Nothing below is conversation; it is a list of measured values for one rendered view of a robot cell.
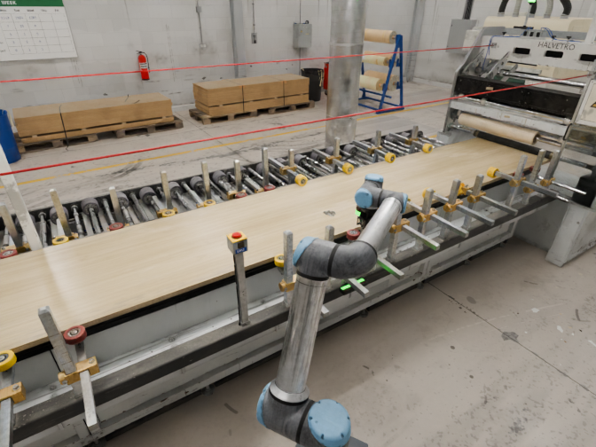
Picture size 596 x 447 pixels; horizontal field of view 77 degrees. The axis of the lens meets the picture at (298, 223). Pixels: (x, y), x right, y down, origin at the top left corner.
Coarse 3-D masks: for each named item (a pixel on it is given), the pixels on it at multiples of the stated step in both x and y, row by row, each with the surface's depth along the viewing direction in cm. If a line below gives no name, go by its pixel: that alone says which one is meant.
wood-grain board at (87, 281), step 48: (480, 144) 370; (288, 192) 271; (336, 192) 272; (96, 240) 215; (144, 240) 215; (192, 240) 216; (0, 288) 179; (48, 288) 179; (96, 288) 179; (144, 288) 180; (192, 288) 183; (0, 336) 153
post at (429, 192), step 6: (426, 192) 226; (432, 192) 224; (426, 198) 227; (432, 198) 227; (426, 204) 228; (426, 210) 229; (420, 222) 236; (426, 222) 235; (420, 228) 237; (420, 246) 244
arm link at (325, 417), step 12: (312, 408) 130; (324, 408) 131; (336, 408) 131; (300, 420) 130; (312, 420) 127; (324, 420) 127; (336, 420) 127; (348, 420) 128; (300, 432) 129; (312, 432) 125; (324, 432) 124; (336, 432) 124; (348, 432) 125; (312, 444) 127; (324, 444) 123; (336, 444) 124; (348, 444) 130
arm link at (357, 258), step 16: (384, 192) 167; (400, 192) 167; (384, 208) 153; (400, 208) 161; (368, 224) 142; (384, 224) 143; (368, 240) 130; (336, 256) 121; (352, 256) 121; (368, 256) 123; (336, 272) 121; (352, 272) 121
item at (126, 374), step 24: (504, 216) 287; (456, 240) 262; (408, 264) 241; (336, 288) 211; (264, 312) 194; (288, 312) 197; (216, 336) 180; (240, 336) 185; (144, 360) 168; (168, 360) 168; (192, 360) 175; (96, 384) 157; (120, 384) 158; (144, 384) 165; (48, 408) 148; (72, 408) 150; (24, 432) 143
